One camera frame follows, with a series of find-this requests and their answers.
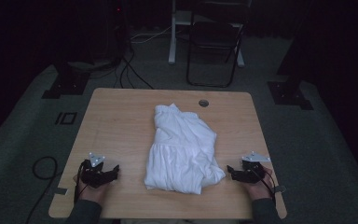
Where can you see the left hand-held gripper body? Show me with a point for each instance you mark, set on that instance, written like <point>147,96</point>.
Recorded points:
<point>93,174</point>

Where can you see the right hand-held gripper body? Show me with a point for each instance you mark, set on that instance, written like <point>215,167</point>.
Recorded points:
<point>254,172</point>

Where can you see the white skirt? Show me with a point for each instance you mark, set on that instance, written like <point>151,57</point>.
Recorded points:
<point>183,149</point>

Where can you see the person's right hand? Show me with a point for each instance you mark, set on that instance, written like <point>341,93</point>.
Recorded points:
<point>259,189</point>

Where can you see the person's left hand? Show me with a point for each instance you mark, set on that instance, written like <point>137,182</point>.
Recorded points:
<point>93,193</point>

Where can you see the black stand base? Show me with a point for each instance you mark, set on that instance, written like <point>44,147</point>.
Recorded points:
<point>65,84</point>
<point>287,93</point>

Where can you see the black folding chair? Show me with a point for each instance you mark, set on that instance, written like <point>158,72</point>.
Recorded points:
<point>213,40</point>

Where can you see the dark computer tower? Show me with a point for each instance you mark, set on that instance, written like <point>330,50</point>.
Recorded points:
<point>113,28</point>

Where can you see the white desk frame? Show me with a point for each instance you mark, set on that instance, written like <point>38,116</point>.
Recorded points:
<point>172,37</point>

